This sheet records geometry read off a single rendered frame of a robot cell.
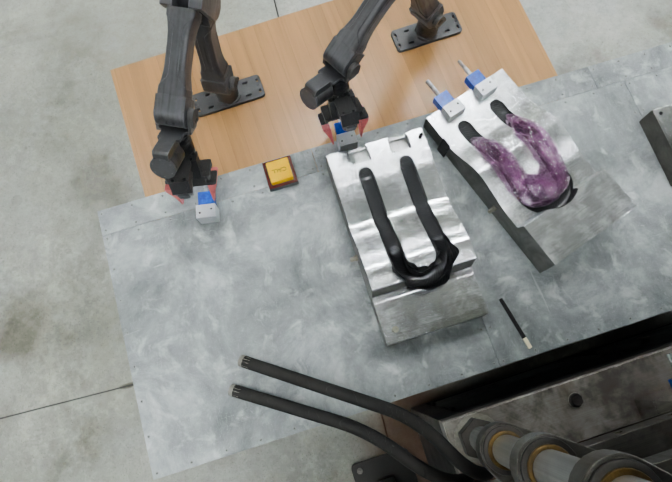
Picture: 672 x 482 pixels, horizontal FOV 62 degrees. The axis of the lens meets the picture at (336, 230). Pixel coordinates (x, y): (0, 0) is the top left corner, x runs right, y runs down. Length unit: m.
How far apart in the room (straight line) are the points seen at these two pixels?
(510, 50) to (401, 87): 0.34
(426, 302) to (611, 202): 0.52
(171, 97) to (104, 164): 1.39
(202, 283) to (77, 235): 1.14
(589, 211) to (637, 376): 0.43
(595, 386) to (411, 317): 0.49
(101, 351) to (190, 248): 1.00
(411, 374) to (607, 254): 0.60
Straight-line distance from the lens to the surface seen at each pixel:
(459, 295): 1.42
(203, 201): 1.52
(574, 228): 1.49
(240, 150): 1.59
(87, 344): 2.46
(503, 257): 1.53
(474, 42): 1.77
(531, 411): 1.53
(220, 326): 1.48
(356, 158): 1.49
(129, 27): 2.90
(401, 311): 1.40
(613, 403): 1.60
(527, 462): 1.00
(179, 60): 1.27
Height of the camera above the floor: 2.24
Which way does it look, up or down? 75 degrees down
